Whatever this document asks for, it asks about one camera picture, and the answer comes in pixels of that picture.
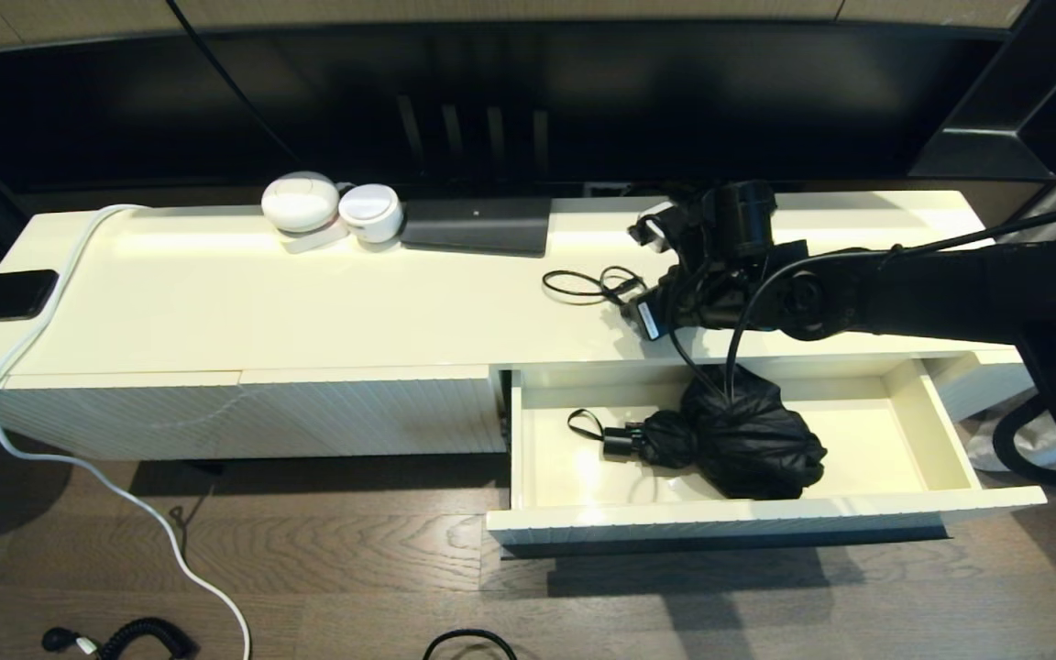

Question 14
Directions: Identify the black umbrella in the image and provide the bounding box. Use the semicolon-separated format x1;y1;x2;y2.
567;365;829;501

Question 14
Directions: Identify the white ribbed drawer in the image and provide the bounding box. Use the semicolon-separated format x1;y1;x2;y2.
487;353;1049;548

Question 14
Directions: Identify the thin dark metal rod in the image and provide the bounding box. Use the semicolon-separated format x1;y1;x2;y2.
502;528;949;556

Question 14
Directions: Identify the white TV cabinet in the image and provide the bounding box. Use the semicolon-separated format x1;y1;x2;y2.
0;190;1038;462

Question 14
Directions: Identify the flat black rectangular box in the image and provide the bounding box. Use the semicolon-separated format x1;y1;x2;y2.
400;196;553;256

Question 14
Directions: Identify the black television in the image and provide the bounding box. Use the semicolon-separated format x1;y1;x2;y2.
0;23;1010;198

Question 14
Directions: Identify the small white round device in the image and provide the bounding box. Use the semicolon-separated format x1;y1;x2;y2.
338;183;405;244

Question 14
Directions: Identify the large white round device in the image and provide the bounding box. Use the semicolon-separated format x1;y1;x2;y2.
261;171;342;233

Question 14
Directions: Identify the black shelf unit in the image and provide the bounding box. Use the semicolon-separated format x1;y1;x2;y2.
904;0;1056;182

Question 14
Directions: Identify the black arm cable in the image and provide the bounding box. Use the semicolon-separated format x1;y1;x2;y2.
665;247;905;402

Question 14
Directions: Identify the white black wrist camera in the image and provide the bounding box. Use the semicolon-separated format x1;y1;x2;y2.
627;203;689;254

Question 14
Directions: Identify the black looped floor cable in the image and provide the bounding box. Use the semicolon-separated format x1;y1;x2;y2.
423;629;518;660

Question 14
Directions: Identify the thin black wall cable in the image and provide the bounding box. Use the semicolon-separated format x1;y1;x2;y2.
165;0;302;168

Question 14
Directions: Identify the black coiled cable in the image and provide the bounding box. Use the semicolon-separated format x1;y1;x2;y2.
42;618;201;660

